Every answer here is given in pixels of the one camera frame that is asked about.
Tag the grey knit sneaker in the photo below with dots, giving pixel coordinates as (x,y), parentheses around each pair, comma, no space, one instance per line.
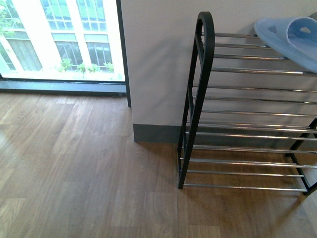
(314,15)

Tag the black metal shoe rack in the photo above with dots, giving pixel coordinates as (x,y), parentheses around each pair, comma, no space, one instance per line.
(250,116)

